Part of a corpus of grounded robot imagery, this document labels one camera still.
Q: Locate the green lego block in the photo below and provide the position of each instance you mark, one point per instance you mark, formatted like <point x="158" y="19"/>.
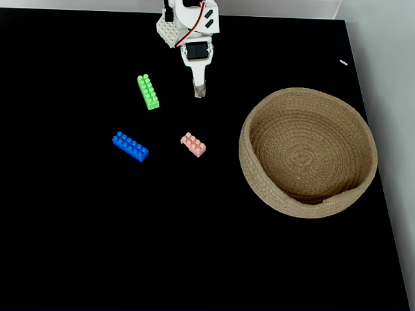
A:
<point x="148" y="92"/>

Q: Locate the pink lego block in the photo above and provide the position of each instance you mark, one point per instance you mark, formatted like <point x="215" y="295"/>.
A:
<point x="193" y="144"/>

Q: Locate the blue lego block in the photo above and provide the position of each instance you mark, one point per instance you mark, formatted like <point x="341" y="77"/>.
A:
<point x="130" y="146"/>

